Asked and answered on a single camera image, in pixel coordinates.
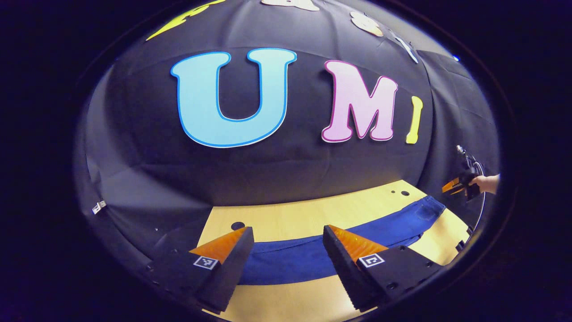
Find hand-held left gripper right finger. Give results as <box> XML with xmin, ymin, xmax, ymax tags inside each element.
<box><xmin>323</xmin><ymin>225</ymin><xmax>443</xmax><ymax>313</ymax></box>

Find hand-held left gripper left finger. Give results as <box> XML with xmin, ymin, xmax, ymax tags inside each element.
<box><xmin>145</xmin><ymin>226</ymin><xmax>255</xmax><ymax>314</ymax></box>

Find blue jeans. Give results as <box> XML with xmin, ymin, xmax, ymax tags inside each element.
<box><xmin>239</xmin><ymin>195</ymin><xmax>446</xmax><ymax>285</ymax></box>

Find black backdrop cloth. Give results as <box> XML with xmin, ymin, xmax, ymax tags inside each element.
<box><xmin>74</xmin><ymin>0</ymin><xmax>501</xmax><ymax>278</ymax></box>

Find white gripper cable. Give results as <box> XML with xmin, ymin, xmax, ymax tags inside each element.
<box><xmin>467</xmin><ymin>160</ymin><xmax>487</xmax><ymax>242</ymax></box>

